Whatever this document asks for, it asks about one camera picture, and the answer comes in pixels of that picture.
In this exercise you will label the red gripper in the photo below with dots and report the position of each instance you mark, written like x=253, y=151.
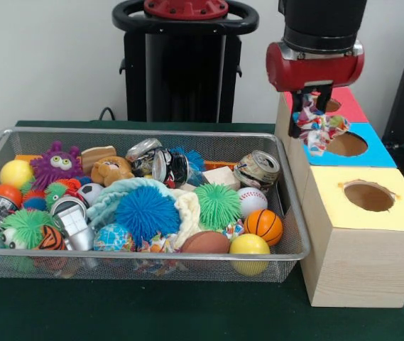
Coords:
x=311, y=72

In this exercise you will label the colourful patterned cloth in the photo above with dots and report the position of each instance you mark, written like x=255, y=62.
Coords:
x=326, y=131

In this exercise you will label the crushed black red can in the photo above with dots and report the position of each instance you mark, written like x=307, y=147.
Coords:
x=171, y=170

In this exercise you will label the cream fleece cloth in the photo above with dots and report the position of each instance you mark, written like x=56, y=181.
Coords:
x=189, y=209

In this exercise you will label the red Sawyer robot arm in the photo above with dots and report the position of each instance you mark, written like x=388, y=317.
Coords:
x=322, y=21

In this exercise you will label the wooden box with three holes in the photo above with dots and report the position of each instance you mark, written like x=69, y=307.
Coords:
x=361, y=263

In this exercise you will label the orange basketball toy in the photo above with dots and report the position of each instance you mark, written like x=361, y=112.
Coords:
x=263, y=227

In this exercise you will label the green spiky ball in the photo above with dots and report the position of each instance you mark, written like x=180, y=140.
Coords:
x=217, y=206

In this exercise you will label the yellow foam ball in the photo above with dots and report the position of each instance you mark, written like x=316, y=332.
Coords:
x=249, y=247

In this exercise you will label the crushed silver can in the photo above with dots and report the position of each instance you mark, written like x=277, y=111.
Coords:
x=143, y=149

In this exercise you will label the brown football toy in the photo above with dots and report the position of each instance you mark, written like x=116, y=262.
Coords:
x=205, y=242

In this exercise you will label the large blue spiky ball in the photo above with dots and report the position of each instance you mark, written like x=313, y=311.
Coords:
x=148, y=215

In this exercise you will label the purple spiky monster toy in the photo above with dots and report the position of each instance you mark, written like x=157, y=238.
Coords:
x=57, y=165

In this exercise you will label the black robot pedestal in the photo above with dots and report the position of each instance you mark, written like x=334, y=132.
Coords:
x=187, y=71

